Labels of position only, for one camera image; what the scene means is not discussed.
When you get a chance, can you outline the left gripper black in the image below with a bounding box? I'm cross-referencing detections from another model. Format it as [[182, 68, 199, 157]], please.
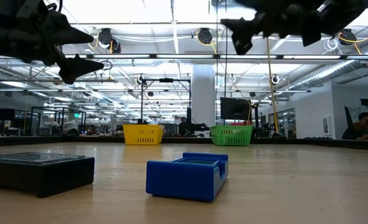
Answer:
[[12, 0, 105, 85]]

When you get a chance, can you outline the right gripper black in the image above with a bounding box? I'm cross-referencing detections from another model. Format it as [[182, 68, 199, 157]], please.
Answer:
[[220, 0, 324, 55]]

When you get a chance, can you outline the white pillar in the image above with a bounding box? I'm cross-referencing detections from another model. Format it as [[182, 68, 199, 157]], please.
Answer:
[[191, 64, 217, 138]]

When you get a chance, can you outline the black monitor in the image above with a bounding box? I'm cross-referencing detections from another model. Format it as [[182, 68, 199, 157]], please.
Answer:
[[220, 96, 252, 121]]

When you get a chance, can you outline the small dark monitor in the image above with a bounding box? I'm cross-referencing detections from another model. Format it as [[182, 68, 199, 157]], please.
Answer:
[[0, 108, 16, 122]]

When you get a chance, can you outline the green plastic basket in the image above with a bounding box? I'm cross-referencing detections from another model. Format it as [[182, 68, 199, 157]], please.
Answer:
[[210, 124, 253, 147]]

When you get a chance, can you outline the yellow plastic basket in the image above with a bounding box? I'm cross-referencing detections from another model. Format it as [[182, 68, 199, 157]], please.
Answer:
[[122, 124, 165, 146]]

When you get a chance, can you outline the black case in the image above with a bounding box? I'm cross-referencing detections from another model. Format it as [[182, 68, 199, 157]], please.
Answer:
[[0, 152, 96, 198]]

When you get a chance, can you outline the person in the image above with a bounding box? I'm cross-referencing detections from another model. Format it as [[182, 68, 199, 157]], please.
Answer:
[[341, 111, 368, 140]]

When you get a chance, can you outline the blue case with screen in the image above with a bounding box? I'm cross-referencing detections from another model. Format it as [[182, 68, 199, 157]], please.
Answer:
[[145, 152, 229, 202]]

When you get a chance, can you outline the black ceiling cable reel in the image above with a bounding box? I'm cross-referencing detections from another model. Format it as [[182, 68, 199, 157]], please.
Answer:
[[339, 28, 357, 46], [197, 27, 214, 45], [97, 27, 113, 45]]

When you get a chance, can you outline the black hanging cable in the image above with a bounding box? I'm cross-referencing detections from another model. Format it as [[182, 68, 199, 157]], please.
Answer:
[[223, 0, 229, 125]]

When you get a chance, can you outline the black distant rig frame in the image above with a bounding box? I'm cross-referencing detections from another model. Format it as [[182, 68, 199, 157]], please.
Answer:
[[139, 77, 192, 138], [31, 106, 87, 136]]

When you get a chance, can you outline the silver ventilation duct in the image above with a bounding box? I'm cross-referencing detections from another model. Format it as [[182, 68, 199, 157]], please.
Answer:
[[288, 58, 359, 91]]

